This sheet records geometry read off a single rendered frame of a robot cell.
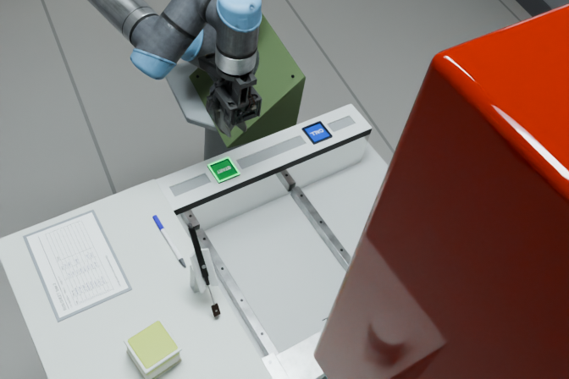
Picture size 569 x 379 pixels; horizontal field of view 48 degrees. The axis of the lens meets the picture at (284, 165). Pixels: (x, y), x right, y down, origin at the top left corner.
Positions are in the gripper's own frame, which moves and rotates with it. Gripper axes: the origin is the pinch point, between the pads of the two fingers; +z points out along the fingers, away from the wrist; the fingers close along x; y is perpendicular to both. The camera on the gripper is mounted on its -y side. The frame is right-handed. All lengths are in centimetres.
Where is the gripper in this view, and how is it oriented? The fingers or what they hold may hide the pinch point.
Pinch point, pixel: (224, 126)
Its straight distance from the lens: 135.7
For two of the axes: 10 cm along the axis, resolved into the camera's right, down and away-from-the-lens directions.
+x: 8.4, -3.5, 4.0
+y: 5.2, 7.1, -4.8
